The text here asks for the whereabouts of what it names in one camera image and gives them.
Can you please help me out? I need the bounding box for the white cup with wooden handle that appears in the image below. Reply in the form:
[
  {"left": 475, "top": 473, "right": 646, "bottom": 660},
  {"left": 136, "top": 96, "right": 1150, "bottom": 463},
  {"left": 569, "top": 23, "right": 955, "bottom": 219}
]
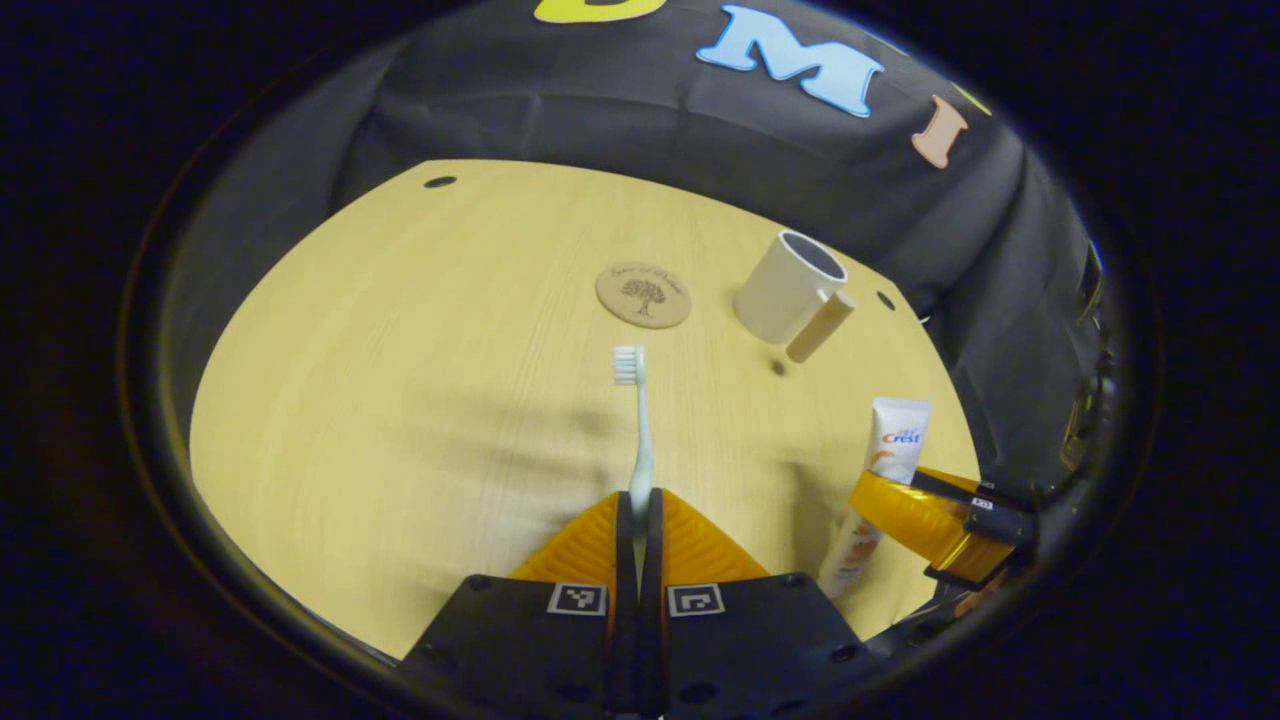
[{"left": 733, "top": 230, "right": 859, "bottom": 365}]

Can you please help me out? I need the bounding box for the black backdrop cloth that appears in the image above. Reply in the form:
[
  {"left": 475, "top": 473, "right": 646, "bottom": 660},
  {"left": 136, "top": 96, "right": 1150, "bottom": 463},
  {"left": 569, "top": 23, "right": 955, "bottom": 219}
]
[{"left": 150, "top": 0, "right": 1116, "bottom": 561}]

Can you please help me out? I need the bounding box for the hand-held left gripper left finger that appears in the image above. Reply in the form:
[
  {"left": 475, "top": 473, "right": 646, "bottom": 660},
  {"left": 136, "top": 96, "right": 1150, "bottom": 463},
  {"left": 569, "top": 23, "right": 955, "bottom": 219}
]
[{"left": 398, "top": 488, "right": 641, "bottom": 719}]

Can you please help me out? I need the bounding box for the white toothpaste tube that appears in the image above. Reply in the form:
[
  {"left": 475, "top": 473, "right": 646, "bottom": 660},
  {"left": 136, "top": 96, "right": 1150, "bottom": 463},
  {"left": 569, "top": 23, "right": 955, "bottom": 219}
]
[{"left": 815, "top": 396, "right": 933, "bottom": 601}]

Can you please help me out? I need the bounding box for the round wooden coaster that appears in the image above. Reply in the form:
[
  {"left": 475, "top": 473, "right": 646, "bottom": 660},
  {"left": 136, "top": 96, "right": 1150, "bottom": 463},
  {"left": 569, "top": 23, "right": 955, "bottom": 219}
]
[{"left": 595, "top": 261, "right": 693, "bottom": 330}]

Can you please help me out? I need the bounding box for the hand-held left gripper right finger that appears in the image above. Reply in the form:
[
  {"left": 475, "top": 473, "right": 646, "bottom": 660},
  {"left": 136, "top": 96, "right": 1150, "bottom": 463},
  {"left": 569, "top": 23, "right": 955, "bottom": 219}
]
[{"left": 640, "top": 486, "right": 876, "bottom": 719}]

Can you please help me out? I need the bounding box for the white toothbrush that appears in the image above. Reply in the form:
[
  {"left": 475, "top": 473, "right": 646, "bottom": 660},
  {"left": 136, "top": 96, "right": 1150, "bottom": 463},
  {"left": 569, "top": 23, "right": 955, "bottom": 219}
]
[{"left": 612, "top": 345, "right": 657, "bottom": 581}]

